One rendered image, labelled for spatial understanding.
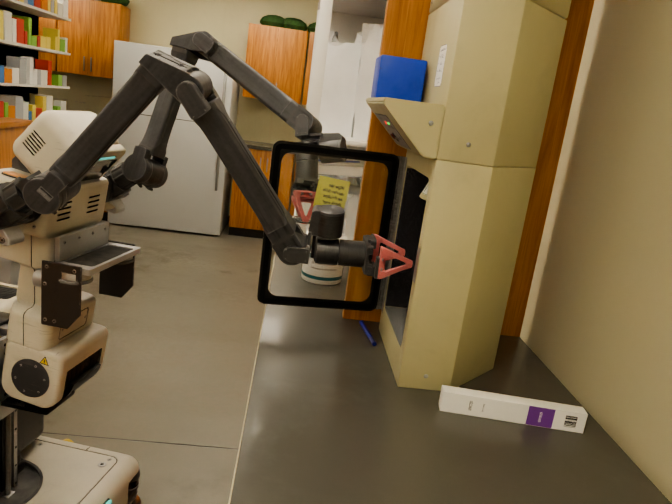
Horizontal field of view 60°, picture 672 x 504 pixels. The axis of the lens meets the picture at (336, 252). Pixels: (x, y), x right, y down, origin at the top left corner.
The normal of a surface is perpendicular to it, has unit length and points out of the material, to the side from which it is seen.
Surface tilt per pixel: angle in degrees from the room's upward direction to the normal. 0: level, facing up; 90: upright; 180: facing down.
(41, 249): 90
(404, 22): 90
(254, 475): 0
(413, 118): 90
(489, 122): 90
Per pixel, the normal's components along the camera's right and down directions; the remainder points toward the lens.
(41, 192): -0.04, 0.42
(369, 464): 0.13, -0.96
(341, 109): -0.42, 0.24
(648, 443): -0.99, -0.11
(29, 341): -0.16, 0.22
